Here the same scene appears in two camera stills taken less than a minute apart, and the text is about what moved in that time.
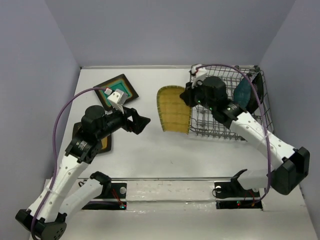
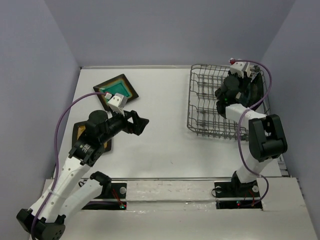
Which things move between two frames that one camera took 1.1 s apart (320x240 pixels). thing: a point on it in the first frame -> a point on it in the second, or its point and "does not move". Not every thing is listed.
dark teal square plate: x=242 y=93 does not move
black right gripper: x=187 y=95 -> x=241 y=80
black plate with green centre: x=120 y=82 does not move
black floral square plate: x=253 y=104 does not move
